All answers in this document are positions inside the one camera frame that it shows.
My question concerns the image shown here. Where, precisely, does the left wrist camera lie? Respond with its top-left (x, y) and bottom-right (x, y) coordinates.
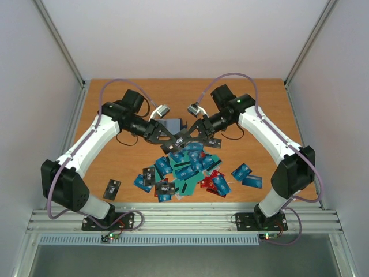
top-left (149, 104), bottom-right (170, 119)

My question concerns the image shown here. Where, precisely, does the aluminium rail frame front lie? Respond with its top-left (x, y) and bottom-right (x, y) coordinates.
top-left (26, 202), bottom-right (343, 234)

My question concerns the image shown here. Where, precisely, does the dark blue card holder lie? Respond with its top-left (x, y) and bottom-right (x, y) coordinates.
top-left (156, 118), bottom-right (188, 135)

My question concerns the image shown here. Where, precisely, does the blue card right upper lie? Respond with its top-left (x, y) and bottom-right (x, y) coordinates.
top-left (231, 163), bottom-right (252, 182)

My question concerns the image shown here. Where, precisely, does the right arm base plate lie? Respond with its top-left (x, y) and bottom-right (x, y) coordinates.
top-left (235, 212), bottom-right (288, 231)

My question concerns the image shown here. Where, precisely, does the white card with red print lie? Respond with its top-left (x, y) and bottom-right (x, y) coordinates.
top-left (175, 194), bottom-right (186, 201)

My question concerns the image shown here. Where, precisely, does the blue card right lower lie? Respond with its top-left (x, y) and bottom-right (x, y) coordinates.
top-left (242, 175), bottom-right (262, 189)

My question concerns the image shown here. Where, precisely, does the black vip card on red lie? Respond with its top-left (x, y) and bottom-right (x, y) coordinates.
top-left (155, 182), bottom-right (176, 195)

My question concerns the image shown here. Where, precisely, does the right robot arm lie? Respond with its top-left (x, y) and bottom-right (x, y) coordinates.
top-left (187, 85), bottom-right (318, 229)

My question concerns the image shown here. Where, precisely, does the grey slotted cable duct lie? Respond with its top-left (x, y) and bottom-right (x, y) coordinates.
top-left (39, 234), bottom-right (259, 246)

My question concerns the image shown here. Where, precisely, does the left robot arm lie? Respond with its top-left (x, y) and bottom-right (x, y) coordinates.
top-left (41, 90), bottom-right (170, 230)

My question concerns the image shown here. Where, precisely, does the controller board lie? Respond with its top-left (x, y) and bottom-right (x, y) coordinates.
top-left (101, 234), bottom-right (120, 243)
top-left (259, 233), bottom-right (280, 241)

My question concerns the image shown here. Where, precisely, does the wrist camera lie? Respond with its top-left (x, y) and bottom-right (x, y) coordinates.
top-left (149, 104), bottom-right (170, 119)
top-left (187, 103), bottom-right (207, 118)

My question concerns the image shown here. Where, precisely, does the black vip card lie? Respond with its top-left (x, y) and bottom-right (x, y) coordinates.
top-left (155, 182), bottom-right (176, 195)
top-left (142, 167), bottom-right (156, 186)
top-left (204, 137), bottom-right (222, 149)
top-left (164, 137), bottom-right (185, 152)
top-left (103, 179), bottom-right (121, 201)

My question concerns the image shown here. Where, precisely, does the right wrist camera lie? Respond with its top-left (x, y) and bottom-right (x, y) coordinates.
top-left (187, 103), bottom-right (207, 118)

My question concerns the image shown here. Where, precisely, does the blue card of pile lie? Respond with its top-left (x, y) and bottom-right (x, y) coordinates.
top-left (157, 194), bottom-right (172, 203)
top-left (183, 143), bottom-right (204, 152)

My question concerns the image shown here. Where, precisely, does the right controller board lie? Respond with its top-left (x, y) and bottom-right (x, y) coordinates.
top-left (259, 233), bottom-right (280, 241)

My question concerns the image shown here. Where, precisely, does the red card bottom right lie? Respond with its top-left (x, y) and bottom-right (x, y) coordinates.
top-left (199, 170), bottom-right (224, 196)

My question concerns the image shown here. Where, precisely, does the blue card bottom of pile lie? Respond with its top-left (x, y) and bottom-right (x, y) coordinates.
top-left (157, 194), bottom-right (172, 203)

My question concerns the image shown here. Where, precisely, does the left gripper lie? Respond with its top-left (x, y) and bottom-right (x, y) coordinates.
top-left (124, 115), bottom-right (177, 144)

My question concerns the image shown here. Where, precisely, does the teal card with stripe bottom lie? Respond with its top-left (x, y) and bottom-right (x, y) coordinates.
top-left (177, 181), bottom-right (197, 196)

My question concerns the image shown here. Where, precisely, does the left controller board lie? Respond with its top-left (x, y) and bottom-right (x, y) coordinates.
top-left (101, 234), bottom-right (120, 243)

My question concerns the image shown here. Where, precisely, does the blue card top of pile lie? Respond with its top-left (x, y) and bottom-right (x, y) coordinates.
top-left (183, 143), bottom-right (204, 152)

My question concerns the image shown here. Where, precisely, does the plain black card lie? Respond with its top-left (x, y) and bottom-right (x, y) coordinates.
top-left (160, 145), bottom-right (172, 154)

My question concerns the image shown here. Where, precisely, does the large teal card centre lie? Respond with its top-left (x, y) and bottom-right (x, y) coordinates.
top-left (169, 152), bottom-right (203, 180)

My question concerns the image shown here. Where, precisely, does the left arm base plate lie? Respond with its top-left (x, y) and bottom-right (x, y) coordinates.
top-left (81, 212), bottom-right (135, 231)

